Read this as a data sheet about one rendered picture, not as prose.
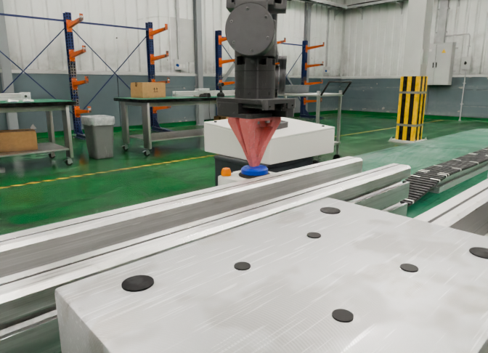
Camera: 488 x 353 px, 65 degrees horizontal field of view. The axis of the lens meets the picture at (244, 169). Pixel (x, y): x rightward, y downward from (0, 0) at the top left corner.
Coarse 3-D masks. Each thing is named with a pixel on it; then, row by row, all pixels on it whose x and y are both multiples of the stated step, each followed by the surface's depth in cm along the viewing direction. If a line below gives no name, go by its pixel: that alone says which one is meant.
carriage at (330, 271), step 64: (192, 256) 15; (256, 256) 15; (320, 256) 15; (384, 256) 15; (448, 256) 15; (64, 320) 13; (128, 320) 11; (192, 320) 11; (256, 320) 11; (320, 320) 11; (384, 320) 11; (448, 320) 11
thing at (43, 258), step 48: (192, 192) 39; (240, 192) 41; (288, 192) 46; (336, 192) 40; (384, 192) 48; (0, 240) 27; (48, 240) 28; (96, 240) 31; (144, 240) 27; (192, 240) 28; (0, 288) 21; (48, 288) 21; (0, 336) 20; (48, 336) 22
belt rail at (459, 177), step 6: (486, 162) 87; (474, 168) 82; (480, 168) 85; (486, 168) 88; (456, 174) 74; (462, 174) 79; (468, 174) 80; (474, 174) 82; (444, 180) 70; (450, 180) 74; (456, 180) 75; (462, 180) 77; (438, 186) 70; (444, 186) 71; (450, 186) 73; (438, 192) 70
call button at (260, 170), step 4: (244, 168) 56; (248, 168) 56; (252, 168) 56; (256, 168) 56; (260, 168) 56; (264, 168) 56; (244, 172) 56; (248, 172) 56; (252, 172) 55; (256, 172) 55; (260, 172) 55; (264, 172) 56
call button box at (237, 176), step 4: (236, 172) 59; (240, 172) 58; (268, 172) 58; (272, 172) 59; (220, 176) 57; (224, 176) 57; (228, 176) 57; (232, 176) 57; (236, 176) 57; (240, 176) 56; (244, 176) 56; (248, 176) 55; (252, 176) 55; (256, 176) 55; (220, 180) 57; (224, 180) 56; (228, 180) 56; (232, 180) 55; (236, 180) 55; (240, 180) 54; (220, 184) 57
